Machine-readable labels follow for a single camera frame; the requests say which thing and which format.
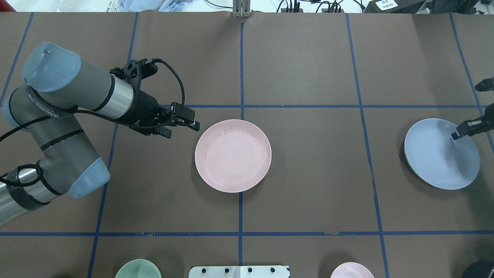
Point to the light blue cloth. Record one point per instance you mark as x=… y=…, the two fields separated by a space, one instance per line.
x=156 y=5

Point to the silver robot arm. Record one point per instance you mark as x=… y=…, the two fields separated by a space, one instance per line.
x=57 y=85

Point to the pink bowl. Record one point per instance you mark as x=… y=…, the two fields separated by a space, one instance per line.
x=351 y=270

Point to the pink plate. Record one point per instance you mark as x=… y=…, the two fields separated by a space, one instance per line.
x=233 y=156

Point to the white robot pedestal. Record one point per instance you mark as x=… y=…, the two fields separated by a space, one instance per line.
x=253 y=271

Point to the green bowl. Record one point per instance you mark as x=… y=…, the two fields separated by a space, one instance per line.
x=139 y=268

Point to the aluminium frame post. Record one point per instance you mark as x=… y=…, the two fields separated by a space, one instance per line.
x=241 y=8

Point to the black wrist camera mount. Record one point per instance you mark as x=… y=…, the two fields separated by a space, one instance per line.
x=485 y=85

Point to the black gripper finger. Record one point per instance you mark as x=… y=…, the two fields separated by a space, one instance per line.
x=471 y=127

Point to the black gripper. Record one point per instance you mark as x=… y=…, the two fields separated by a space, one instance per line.
x=147 y=110

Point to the dark pot with glass lid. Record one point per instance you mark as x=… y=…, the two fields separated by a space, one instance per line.
x=480 y=269

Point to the light blue plate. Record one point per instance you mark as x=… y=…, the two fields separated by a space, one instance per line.
x=439 y=159

